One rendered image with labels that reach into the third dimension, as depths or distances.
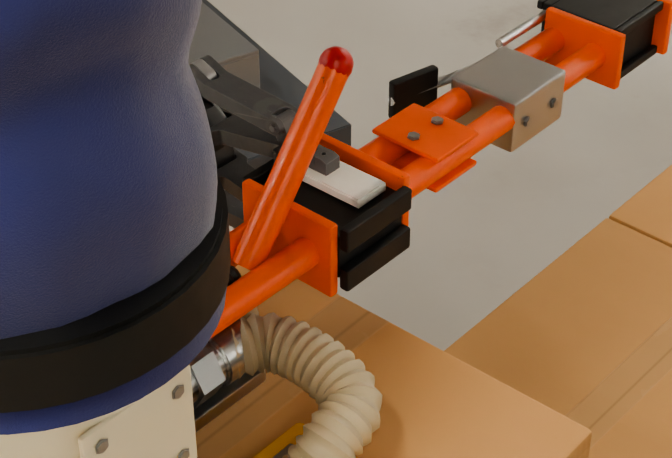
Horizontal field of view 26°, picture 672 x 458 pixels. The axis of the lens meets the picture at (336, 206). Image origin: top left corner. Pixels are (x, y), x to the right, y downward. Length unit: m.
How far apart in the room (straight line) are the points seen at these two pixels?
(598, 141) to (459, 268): 0.53
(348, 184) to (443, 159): 0.09
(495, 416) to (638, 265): 0.84
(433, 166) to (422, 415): 0.18
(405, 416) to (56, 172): 0.45
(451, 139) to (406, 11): 2.46
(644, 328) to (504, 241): 1.03
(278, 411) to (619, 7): 0.45
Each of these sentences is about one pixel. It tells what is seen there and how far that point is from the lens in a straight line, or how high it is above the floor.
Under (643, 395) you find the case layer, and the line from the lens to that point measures 1.68.
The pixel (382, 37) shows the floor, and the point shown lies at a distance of 3.41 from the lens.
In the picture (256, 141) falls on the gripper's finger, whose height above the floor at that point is 1.11.
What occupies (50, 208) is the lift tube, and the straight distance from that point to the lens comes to 0.67.
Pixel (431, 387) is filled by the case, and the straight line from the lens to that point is 1.07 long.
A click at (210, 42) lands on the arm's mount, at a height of 0.84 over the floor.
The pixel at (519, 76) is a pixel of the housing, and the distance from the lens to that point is 1.15.
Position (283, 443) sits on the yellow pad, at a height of 0.97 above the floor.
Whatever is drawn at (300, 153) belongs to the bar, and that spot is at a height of 1.15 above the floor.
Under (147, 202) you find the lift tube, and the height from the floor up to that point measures 1.27.
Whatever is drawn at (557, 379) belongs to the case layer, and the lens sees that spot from 1.68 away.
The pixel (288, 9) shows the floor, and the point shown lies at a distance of 3.53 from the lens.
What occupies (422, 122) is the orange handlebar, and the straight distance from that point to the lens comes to 1.09.
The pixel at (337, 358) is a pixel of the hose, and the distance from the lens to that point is 0.96.
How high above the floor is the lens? 1.68
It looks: 36 degrees down
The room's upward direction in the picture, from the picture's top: straight up
